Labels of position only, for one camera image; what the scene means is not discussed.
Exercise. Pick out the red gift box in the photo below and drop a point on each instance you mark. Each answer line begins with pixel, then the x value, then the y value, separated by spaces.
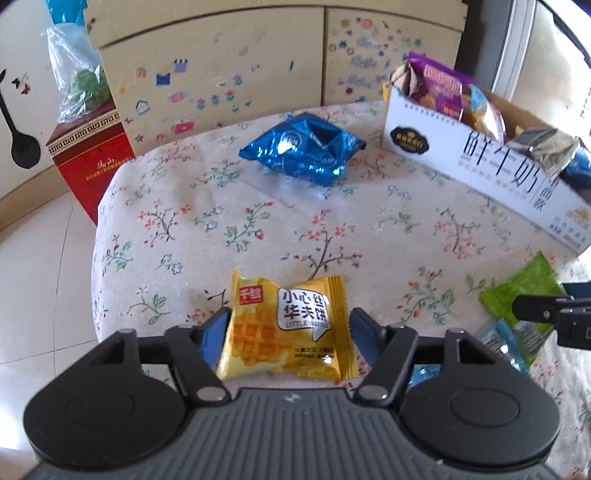
pixel 92 175

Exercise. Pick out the floral tablecloth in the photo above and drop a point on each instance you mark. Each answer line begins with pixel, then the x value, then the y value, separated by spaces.
pixel 207 207

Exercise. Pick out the blue plastic sheet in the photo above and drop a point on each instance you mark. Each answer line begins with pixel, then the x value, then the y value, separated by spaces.
pixel 67 9

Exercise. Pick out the green snack packet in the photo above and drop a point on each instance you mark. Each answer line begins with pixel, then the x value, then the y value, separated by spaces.
pixel 521 281

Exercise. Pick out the cardboard carton box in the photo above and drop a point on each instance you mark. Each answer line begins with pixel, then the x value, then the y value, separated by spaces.
pixel 461 157

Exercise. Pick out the silver snack packet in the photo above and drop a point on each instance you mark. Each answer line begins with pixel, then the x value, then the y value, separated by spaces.
pixel 545 147

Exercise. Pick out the yellow waffle snack packet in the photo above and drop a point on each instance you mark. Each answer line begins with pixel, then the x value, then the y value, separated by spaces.
pixel 286 332

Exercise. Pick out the small blue snack packet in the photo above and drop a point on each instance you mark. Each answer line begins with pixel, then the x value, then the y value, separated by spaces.
pixel 422 374

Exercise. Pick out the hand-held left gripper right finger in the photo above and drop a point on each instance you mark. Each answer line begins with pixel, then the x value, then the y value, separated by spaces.
pixel 364 337

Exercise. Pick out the black spoon wall sticker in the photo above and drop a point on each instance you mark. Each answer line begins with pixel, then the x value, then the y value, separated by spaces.
pixel 23 147

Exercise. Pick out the purple snack packet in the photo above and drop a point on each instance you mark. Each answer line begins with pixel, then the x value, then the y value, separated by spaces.
pixel 438 87

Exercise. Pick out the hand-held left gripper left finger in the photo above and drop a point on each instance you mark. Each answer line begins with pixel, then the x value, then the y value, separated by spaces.
pixel 214 341

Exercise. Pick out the dark blue snack packet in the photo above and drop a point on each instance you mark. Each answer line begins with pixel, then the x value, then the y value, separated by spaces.
pixel 579 173

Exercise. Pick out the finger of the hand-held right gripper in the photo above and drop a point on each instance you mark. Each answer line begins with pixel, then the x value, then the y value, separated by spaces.
pixel 540 307

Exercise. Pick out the clear plastic bag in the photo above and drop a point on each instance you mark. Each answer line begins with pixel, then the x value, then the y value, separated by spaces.
pixel 78 83

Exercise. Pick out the blue foil snack packet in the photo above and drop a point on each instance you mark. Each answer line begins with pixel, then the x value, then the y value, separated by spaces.
pixel 300 147

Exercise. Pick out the orange and blue snack packet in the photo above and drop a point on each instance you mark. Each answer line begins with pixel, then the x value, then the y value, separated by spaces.
pixel 485 113

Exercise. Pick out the light blue snack packet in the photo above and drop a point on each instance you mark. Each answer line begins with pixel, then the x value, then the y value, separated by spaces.
pixel 503 344

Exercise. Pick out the wooden cabinet with stickers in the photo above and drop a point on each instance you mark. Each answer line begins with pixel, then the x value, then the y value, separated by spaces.
pixel 277 60

